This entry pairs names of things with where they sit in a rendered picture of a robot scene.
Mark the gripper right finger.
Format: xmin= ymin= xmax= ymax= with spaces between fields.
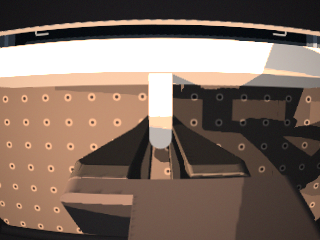
xmin=168 ymin=114 xmax=251 ymax=179

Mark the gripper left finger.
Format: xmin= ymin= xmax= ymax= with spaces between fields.
xmin=69 ymin=114 xmax=153 ymax=179

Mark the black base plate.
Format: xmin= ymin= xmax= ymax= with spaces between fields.
xmin=0 ymin=84 xmax=320 ymax=234

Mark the beige benchtop instrument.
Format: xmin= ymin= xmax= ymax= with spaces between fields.
xmin=0 ymin=0 xmax=320 ymax=149

